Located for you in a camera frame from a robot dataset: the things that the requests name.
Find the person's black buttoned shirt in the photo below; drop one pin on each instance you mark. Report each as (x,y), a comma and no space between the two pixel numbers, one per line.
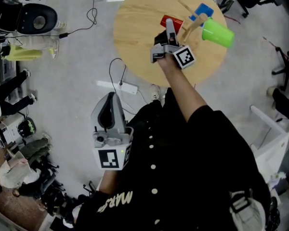
(183,172)

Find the pile of black stands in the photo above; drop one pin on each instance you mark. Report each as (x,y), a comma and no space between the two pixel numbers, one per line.
(60,196)

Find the person's white shoe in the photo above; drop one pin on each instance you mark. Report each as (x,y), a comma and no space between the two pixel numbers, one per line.
(155,92)

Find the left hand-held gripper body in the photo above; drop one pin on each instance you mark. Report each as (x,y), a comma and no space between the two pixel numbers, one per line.
(110,156)

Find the wooden cup tree stand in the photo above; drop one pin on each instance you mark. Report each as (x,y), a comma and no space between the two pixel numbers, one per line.
(193,25)

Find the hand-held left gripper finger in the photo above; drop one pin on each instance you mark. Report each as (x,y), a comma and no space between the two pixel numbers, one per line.
(95,119)
(120,119)

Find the white side table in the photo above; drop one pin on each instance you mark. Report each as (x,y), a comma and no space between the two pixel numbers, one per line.
(272,148)

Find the round wooden table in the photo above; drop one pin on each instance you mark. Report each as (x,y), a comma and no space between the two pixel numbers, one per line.
(137,25)

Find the yellow-green folded cloth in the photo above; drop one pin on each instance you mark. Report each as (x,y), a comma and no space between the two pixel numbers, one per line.
(21,54)

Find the green cup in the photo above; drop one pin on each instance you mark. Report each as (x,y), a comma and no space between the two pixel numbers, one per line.
(218,34)

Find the person's right forearm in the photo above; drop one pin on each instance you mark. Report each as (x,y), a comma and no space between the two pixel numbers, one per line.
(183,90)

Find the red cup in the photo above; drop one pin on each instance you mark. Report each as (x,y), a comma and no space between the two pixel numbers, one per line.
(177,24)

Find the person's left forearm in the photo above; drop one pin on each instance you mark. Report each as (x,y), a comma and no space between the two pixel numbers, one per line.
(108,182)

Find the black and green helmet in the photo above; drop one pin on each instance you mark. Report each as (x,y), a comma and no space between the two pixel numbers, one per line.
(27,128)

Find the white box device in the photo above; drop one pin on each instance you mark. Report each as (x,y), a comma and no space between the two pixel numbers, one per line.
(8,131)

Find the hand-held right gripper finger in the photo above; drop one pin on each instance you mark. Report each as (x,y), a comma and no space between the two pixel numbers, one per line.
(171,32)

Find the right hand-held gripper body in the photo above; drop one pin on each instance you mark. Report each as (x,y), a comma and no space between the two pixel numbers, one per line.
(184,58)

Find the blue cup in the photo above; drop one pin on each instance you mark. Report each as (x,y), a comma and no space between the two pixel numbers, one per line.
(203,9)

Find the black power adapter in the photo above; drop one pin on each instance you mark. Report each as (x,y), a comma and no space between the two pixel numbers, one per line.
(64,35)

